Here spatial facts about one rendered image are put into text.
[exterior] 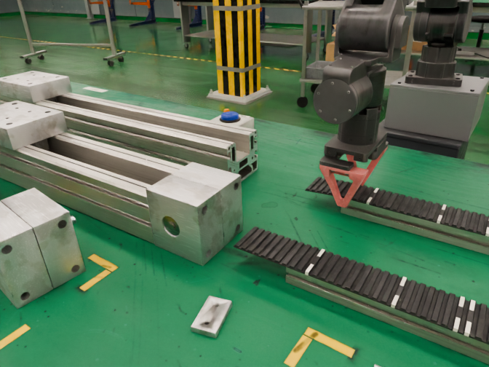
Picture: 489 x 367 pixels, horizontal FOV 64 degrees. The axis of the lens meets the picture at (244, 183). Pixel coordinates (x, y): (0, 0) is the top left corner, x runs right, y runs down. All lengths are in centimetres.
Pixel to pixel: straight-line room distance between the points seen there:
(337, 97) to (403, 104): 52
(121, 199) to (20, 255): 16
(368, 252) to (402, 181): 24
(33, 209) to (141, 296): 17
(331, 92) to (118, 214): 35
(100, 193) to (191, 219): 18
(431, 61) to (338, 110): 55
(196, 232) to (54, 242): 17
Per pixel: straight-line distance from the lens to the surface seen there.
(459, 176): 84
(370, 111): 58
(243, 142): 75
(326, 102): 51
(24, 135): 81
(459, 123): 100
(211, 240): 54
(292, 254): 51
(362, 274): 49
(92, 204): 67
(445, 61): 103
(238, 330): 47
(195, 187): 54
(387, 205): 63
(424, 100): 100
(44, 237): 53
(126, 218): 62
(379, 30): 55
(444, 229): 63
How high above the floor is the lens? 113
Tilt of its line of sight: 28 degrees down
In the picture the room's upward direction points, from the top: 2 degrees counter-clockwise
